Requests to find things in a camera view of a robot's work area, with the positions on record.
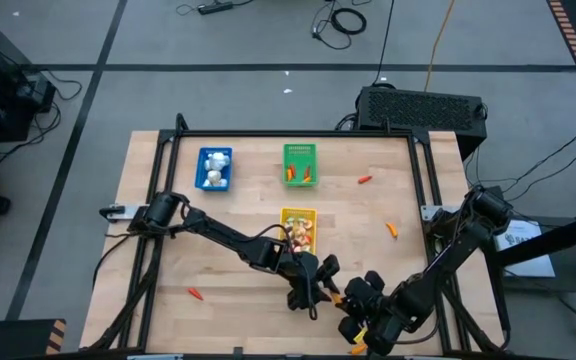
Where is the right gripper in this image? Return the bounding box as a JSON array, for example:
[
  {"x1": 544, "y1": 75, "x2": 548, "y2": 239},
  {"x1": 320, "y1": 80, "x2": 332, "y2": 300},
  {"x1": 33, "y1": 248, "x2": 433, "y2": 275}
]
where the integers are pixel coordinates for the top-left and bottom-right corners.
[{"x1": 338, "y1": 271, "x2": 409, "y2": 356}]

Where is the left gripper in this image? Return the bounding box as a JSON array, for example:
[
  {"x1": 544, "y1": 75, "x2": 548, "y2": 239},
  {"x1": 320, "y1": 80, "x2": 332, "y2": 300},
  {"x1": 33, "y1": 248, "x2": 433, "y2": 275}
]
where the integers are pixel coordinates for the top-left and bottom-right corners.
[{"x1": 282, "y1": 252, "x2": 342, "y2": 311}]

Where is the yellow plastic basket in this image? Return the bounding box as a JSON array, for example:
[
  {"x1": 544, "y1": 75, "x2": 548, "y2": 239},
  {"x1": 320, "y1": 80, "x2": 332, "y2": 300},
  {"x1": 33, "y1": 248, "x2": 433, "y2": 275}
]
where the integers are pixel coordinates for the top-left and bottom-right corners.
[{"x1": 276, "y1": 207, "x2": 319, "y2": 259}]

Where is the green plastic basket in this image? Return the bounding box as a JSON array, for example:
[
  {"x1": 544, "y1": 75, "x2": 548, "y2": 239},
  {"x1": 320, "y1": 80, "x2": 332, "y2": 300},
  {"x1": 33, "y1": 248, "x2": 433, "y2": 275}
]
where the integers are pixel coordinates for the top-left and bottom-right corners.
[{"x1": 282, "y1": 142, "x2": 319, "y2": 188}]

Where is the blue plastic basket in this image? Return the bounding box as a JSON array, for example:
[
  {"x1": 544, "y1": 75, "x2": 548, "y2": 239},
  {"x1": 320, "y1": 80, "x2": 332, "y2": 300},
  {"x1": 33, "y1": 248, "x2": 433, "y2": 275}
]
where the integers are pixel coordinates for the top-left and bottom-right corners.
[{"x1": 194, "y1": 146, "x2": 234, "y2": 193}]

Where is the white printed sheet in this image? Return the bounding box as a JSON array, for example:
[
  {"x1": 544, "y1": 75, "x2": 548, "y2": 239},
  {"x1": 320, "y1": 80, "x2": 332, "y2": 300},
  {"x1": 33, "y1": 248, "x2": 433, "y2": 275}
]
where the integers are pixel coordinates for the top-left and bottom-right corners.
[{"x1": 492, "y1": 218, "x2": 558, "y2": 279}]

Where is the black perforated computer case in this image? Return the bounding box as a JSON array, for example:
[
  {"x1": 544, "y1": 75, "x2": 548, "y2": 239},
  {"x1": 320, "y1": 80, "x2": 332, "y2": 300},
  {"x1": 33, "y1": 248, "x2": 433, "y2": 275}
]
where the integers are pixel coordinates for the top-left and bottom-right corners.
[{"x1": 354, "y1": 84, "x2": 489, "y2": 162}]

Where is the black metal stand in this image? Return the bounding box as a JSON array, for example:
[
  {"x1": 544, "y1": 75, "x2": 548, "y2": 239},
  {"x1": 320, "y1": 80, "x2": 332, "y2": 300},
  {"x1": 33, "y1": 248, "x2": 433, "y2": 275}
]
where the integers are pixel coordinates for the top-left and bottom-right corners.
[{"x1": 477, "y1": 207, "x2": 576, "y2": 334}]

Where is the black power strip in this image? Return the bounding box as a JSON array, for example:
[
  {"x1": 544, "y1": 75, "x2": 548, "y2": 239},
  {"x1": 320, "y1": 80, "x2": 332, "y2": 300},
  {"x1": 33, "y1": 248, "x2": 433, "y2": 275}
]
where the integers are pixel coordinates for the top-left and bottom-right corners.
[{"x1": 196, "y1": 1, "x2": 235, "y2": 15}]

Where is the black hazard-striped box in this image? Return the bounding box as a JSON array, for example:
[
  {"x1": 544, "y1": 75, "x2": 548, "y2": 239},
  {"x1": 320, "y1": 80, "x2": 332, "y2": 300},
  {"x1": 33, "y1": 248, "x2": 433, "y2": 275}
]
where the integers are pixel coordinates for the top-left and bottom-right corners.
[{"x1": 0, "y1": 318, "x2": 68, "y2": 360}]

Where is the black aluminium table frame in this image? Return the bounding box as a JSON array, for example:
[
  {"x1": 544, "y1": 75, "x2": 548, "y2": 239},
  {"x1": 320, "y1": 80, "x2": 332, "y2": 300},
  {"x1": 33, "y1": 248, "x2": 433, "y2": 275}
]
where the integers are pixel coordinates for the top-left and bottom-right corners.
[{"x1": 80, "y1": 112, "x2": 514, "y2": 357}]

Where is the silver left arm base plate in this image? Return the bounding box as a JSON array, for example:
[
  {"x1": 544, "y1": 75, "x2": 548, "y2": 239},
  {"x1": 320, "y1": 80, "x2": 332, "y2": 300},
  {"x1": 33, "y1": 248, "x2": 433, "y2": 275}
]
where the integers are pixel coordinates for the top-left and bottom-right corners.
[{"x1": 98, "y1": 203, "x2": 145, "y2": 223}]

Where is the black floor cable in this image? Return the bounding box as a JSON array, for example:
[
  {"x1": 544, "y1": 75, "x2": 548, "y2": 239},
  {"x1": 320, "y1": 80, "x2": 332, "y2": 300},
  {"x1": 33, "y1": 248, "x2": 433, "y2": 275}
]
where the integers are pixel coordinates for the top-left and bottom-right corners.
[{"x1": 371, "y1": 0, "x2": 397, "y2": 86}]

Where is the coiled black cable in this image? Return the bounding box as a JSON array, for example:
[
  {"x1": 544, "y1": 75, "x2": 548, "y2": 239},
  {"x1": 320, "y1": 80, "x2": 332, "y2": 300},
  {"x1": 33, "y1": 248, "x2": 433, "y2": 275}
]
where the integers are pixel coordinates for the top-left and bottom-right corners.
[{"x1": 310, "y1": 0, "x2": 369, "y2": 51}]

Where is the yellow floor cable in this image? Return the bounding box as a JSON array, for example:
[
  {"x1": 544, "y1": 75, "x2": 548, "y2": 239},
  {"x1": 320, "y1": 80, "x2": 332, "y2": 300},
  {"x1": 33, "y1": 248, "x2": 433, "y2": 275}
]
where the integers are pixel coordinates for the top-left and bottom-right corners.
[{"x1": 423, "y1": 0, "x2": 457, "y2": 94}]

